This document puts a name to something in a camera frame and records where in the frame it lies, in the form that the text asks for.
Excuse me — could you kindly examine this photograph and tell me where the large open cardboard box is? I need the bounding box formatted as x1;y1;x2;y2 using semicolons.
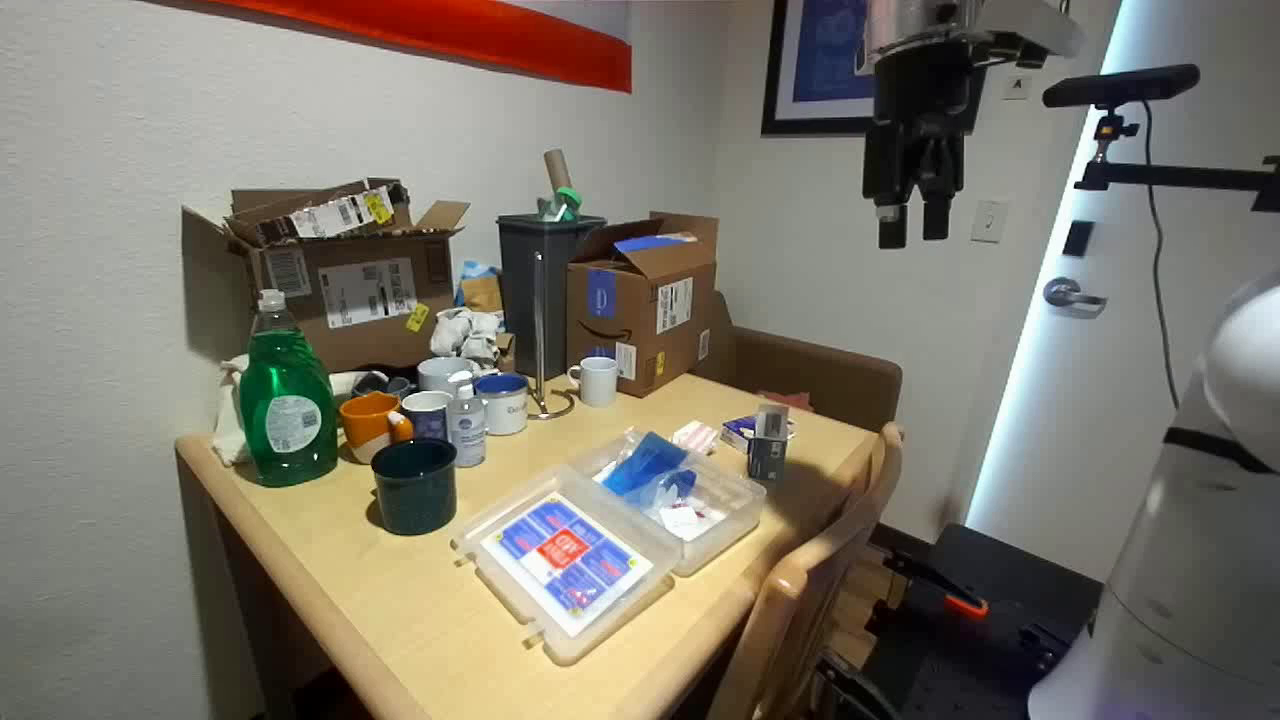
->
177;177;474;377

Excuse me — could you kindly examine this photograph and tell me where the black robot cart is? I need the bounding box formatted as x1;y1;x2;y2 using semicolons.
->
851;520;1113;720

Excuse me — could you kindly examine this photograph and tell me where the brown cardboard tube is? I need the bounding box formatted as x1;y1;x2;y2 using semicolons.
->
542;145;579;199

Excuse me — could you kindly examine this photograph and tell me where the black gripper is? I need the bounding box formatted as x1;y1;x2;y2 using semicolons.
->
861;27;1056;252

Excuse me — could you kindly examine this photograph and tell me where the dark grey trash bin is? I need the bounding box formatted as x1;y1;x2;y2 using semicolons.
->
497;209;612;384

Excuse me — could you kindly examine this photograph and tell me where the red wall banner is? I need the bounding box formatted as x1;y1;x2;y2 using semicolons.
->
143;0;638;96

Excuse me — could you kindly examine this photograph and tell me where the black camera cable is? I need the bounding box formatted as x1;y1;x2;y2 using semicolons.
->
1142;172;1194;415

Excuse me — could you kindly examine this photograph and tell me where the brown armchair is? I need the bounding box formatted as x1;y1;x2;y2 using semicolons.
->
698;294;910;434

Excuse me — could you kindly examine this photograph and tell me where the silver door handle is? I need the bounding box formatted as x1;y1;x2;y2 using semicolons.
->
1039;271;1113;321

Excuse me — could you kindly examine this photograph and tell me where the white paper towel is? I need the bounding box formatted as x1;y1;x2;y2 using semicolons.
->
208;358;256;467

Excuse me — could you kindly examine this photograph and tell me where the cardboard box blue tape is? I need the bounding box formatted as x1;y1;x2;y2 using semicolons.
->
565;209;724;401

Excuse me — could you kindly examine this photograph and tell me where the black bar camera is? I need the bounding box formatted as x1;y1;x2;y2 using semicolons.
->
1039;59;1204;112

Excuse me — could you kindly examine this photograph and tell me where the white light switch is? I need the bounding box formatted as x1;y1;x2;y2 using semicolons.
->
970;195;1014;249

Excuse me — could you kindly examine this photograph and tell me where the white ceramic mug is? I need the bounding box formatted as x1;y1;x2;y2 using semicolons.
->
567;354;625;407
414;354;477;396

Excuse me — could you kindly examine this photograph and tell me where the white mug blue rim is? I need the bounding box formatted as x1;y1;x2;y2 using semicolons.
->
474;374;538;442

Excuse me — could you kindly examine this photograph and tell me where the white crumpled cloth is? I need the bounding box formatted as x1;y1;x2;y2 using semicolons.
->
426;304;511;369

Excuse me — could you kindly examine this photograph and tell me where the green dish soap bottle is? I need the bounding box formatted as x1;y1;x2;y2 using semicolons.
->
234;287;340;494

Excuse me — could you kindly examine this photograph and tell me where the small brown cardboard box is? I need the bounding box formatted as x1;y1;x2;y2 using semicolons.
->
455;258;507;317

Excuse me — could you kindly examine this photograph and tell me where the orange mug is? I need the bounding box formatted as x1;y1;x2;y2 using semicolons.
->
337;387;415;467

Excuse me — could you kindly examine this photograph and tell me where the blue bandage box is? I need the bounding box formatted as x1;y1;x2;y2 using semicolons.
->
715;407;763;449

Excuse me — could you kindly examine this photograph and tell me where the blue glove bag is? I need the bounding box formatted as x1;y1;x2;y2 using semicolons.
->
595;427;705;512

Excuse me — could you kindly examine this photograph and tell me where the green plastic object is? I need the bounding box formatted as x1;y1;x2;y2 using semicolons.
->
532;186;588;223

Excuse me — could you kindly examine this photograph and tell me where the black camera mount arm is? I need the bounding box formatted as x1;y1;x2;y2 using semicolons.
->
1073;110;1280;216

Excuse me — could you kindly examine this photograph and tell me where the white gauze packet red print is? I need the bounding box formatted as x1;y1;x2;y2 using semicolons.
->
667;415;724;458

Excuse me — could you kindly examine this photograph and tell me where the white door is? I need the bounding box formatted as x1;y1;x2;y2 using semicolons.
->
959;0;1256;584

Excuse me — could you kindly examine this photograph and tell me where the dark wire loop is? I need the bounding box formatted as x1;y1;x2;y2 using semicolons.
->
528;377;579;424

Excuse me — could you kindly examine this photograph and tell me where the dark green mug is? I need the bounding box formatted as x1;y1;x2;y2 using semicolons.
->
369;435;462;539

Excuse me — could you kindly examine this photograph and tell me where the clear hand sanitizer bottle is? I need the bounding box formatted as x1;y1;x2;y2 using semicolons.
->
443;377;492;472

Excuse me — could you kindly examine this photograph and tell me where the small grey cardboard box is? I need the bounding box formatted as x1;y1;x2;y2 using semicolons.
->
739;401;798;487

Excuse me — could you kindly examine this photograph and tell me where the blue white box front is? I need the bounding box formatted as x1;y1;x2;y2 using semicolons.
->
477;494;657;621

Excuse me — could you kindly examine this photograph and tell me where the clear plastic supply bag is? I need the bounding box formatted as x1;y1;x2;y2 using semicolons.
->
650;479;735;548

